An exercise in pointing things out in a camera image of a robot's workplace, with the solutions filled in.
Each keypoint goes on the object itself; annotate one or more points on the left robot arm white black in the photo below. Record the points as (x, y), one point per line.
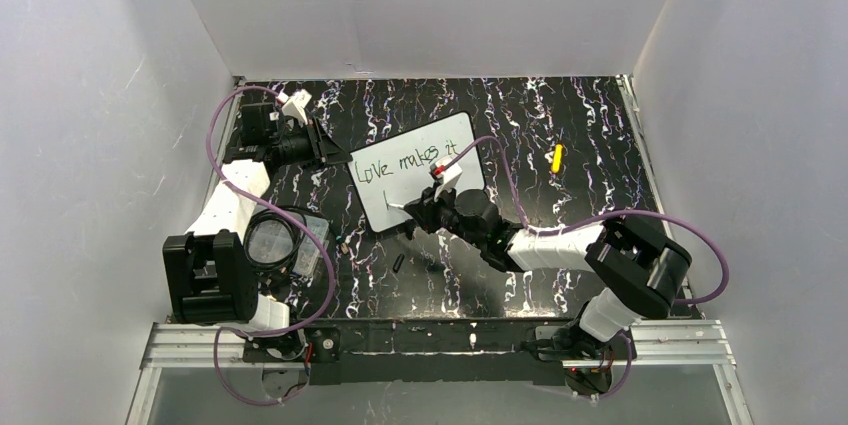
(211, 279)

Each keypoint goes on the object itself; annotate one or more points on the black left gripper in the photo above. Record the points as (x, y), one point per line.
(313, 143)

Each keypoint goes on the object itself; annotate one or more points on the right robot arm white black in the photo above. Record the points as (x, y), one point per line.
(642, 269)

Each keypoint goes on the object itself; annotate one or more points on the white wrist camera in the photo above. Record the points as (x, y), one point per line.
(446, 175)
(293, 106)

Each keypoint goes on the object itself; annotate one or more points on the aluminium front rail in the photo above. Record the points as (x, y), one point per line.
(665, 342)

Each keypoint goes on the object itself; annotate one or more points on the small whiteboard black frame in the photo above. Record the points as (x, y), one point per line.
(397, 169)

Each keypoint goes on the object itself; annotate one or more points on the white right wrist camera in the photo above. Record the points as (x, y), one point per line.
(446, 175)

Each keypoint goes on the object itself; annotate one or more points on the aluminium rail left side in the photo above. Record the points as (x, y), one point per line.
(221, 131)

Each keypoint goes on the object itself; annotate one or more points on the aluminium rail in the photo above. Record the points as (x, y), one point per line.
(625, 86)
(221, 131)
(665, 342)

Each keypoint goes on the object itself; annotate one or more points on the black marker cap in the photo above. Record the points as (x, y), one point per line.
(397, 264)

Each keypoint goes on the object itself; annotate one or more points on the aluminium rail right side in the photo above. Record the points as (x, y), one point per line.
(625, 86)

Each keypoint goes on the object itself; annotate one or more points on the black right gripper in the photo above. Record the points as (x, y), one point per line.
(427, 209)

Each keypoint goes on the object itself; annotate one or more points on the black base bar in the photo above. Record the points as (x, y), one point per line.
(521, 367)

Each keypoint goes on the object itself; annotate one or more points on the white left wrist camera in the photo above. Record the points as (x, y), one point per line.
(293, 106)

